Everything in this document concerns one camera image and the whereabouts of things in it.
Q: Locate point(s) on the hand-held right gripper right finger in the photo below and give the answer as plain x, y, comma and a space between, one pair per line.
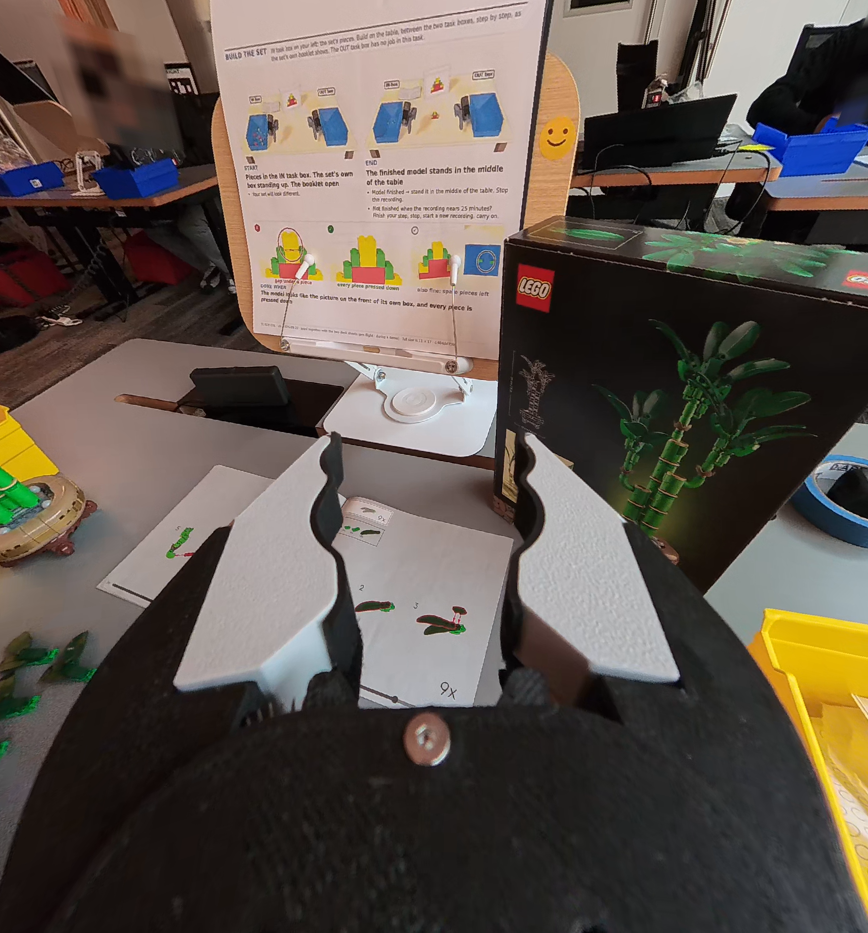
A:
587, 583

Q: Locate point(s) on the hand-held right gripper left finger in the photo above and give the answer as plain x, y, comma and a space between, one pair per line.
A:
273, 583

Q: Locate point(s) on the pile of green leaf pieces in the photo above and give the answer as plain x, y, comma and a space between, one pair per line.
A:
33, 656

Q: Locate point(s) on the open lego instruction booklet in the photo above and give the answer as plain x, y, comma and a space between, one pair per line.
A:
434, 561

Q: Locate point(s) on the black lego set box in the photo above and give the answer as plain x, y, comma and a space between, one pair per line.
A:
769, 452

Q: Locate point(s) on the green bamboo lego model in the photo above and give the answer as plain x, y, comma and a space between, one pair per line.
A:
33, 514

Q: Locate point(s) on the white stand base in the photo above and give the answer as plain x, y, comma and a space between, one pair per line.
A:
353, 423

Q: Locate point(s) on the black rectangular device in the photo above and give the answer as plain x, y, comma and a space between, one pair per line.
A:
237, 386

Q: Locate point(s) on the yellow plastic bin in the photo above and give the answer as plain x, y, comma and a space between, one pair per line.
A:
791, 649
0, 430

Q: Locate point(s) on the blue tape roll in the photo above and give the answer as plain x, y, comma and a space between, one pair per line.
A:
812, 503

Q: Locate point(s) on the black rounded object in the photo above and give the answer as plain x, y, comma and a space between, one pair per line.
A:
867, 492

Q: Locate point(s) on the clear plastic bag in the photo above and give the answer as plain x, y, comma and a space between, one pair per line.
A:
863, 787

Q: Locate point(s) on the red bag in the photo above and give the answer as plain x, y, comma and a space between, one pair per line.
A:
157, 259
18, 281

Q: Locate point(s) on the wooden edged desk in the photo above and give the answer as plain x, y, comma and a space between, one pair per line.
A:
193, 178
667, 175

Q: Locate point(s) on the blue plastic bin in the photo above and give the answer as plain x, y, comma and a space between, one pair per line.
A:
135, 181
22, 181
812, 153

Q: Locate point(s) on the yellow smiley sticker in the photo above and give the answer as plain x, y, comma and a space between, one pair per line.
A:
556, 137

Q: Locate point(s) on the white printed instruction sheet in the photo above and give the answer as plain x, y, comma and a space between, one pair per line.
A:
404, 146

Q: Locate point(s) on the black laptop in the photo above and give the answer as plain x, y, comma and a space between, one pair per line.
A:
659, 131

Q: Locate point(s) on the grey desk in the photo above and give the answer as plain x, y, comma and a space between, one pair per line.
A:
834, 193

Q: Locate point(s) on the wooden book stand board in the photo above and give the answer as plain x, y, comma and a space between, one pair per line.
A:
557, 87

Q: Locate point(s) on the black office chair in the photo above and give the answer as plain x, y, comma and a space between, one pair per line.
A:
636, 73

